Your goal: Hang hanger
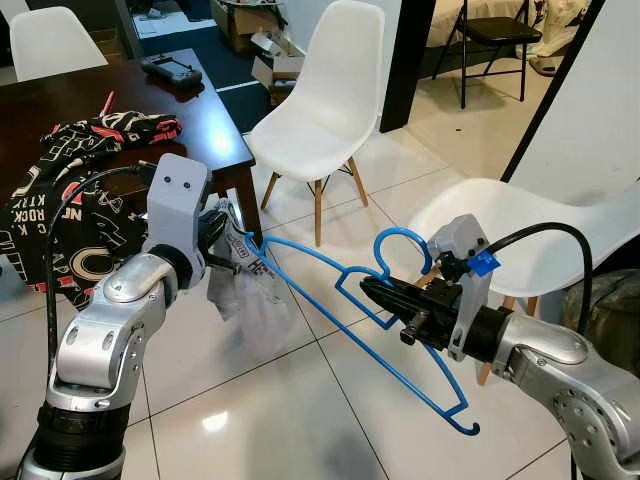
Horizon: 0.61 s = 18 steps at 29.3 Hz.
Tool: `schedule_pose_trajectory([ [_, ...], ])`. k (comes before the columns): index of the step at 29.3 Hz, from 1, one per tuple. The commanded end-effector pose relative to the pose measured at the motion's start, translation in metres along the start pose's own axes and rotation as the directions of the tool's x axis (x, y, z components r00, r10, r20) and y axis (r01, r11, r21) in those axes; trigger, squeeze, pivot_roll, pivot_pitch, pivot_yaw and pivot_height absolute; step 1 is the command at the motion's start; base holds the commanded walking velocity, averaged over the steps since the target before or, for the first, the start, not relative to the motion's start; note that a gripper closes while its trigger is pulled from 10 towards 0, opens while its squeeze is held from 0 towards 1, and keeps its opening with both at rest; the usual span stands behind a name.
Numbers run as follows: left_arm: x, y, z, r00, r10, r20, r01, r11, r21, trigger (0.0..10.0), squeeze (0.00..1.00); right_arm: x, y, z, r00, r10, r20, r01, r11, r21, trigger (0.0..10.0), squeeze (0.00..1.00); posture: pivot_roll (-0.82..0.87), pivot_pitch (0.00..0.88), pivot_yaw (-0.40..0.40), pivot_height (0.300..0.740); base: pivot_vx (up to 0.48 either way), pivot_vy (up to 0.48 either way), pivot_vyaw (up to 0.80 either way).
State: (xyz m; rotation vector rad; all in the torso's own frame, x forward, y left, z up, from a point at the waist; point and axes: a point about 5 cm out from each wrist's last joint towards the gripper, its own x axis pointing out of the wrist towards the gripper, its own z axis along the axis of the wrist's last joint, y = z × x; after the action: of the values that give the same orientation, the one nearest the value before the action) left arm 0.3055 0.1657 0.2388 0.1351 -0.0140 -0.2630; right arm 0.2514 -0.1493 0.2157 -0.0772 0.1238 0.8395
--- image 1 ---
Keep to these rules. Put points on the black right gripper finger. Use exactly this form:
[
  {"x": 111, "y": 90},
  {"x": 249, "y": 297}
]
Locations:
[
  {"x": 400, "y": 290},
  {"x": 410, "y": 311}
]

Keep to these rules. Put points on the blue plastic hanger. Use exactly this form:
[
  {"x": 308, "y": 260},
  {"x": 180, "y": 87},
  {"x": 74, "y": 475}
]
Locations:
[{"x": 400, "y": 232}]

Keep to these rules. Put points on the white hello print garment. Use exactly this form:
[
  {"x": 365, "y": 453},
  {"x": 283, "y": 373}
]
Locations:
[{"x": 255, "y": 310}]

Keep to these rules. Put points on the black red printed shirt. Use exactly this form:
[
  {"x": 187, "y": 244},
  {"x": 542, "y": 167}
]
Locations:
[{"x": 100, "y": 130}]

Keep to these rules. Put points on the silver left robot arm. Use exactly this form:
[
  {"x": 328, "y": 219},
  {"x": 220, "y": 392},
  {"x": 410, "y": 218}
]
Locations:
[{"x": 100, "y": 340}]

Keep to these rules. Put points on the white plastic chair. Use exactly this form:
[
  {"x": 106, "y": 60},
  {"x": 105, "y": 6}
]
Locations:
[
  {"x": 320, "y": 110},
  {"x": 620, "y": 240},
  {"x": 55, "y": 45}
]

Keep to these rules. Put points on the black handheld controller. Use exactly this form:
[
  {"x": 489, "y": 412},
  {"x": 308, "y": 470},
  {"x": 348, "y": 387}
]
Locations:
[{"x": 172, "y": 72}]

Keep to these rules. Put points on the pink pen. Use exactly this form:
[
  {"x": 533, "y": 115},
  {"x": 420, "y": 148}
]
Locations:
[{"x": 107, "y": 101}]

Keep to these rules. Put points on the navy floor rug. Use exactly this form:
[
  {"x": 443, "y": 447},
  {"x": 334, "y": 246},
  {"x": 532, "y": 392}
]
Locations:
[{"x": 225, "y": 60}]

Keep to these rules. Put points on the brown cardboard box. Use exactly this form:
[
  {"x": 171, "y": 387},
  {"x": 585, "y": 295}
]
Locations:
[{"x": 240, "y": 20}]

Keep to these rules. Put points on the black folding chair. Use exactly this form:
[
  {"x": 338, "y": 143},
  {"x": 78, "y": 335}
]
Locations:
[{"x": 500, "y": 28}]

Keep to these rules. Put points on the beige bed cover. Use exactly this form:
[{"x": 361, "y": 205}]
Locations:
[{"x": 560, "y": 30}]

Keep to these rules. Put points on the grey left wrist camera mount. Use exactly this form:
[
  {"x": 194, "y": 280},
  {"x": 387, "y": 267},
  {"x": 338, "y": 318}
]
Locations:
[{"x": 178, "y": 210}]

